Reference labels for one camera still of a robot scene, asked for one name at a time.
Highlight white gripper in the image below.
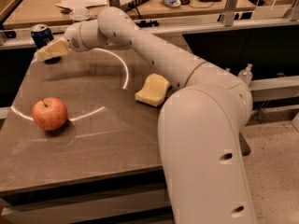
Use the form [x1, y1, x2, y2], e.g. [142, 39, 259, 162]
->
[36, 20, 107, 62]

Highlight blue pepsi can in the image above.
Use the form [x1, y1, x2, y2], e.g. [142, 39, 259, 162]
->
[30, 23, 62, 64]

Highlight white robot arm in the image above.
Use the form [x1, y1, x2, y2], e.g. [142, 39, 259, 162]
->
[37, 7, 257, 224]

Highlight red apple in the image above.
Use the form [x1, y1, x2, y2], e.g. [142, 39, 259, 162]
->
[31, 97, 68, 131]

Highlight clear plastic lid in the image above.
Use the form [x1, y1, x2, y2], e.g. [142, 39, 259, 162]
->
[69, 7, 92, 21]

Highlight white papers on desk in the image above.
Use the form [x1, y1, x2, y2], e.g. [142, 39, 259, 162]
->
[57, 0, 107, 9]

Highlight yellow sponge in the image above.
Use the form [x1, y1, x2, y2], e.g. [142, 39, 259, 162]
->
[135, 74, 171, 107]

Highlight blue white packet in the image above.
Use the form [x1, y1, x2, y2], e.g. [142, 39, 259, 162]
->
[162, 0, 181, 7]

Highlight upper drawer front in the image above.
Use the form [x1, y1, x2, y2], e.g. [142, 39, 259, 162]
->
[1, 189, 170, 224]

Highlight clear sanitizer bottle right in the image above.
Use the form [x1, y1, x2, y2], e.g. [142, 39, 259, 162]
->
[238, 63, 253, 85]

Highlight left metal bracket post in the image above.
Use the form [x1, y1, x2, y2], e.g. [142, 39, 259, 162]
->
[108, 0, 121, 7]

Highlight metal bracket post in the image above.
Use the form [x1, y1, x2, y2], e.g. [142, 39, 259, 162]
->
[222, 0, 238, 27]
[108, 0, 121, 7]

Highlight black clamp on rail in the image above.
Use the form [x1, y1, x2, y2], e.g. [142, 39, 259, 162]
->
[136, 21, 159, 28]

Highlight right metal bracket post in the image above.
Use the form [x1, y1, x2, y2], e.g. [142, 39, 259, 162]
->
[222, 0, 238, 27]

